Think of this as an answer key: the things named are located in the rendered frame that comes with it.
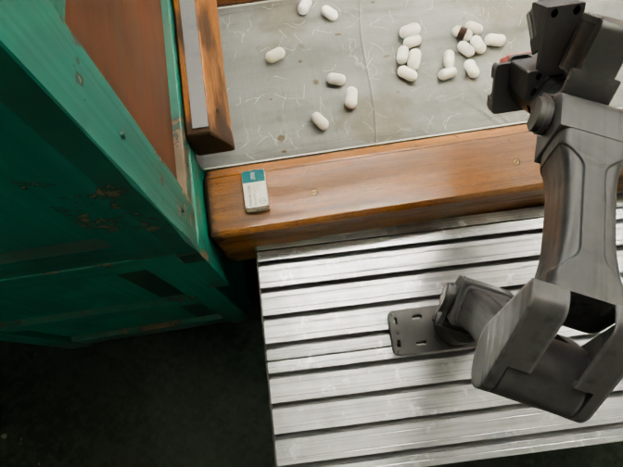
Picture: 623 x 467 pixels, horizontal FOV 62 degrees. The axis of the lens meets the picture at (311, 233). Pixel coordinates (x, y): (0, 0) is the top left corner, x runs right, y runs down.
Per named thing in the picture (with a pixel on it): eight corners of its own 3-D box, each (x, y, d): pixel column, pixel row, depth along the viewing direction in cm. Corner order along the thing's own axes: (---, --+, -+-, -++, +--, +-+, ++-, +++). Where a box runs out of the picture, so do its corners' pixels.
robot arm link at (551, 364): (458, 271, 75) (519, 334, 43) (503, 286, 74) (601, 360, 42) (444, 311, 75) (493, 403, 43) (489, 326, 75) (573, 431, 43)
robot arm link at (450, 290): (451, 279, 71) (439, 319, 70) (514, 299, 70) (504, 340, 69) (439, 286, 77) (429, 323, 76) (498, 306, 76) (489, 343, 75)
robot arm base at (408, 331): (393, 305, 76) (400, 354, 74) (528, 288, 76) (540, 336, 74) (386, 311, 83) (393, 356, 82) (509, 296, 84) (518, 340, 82)
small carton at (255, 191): (270, 209, 78) (269, 205, 76) (247, 213, 78) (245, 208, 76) (264, 172, 80) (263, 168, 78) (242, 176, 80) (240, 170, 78)
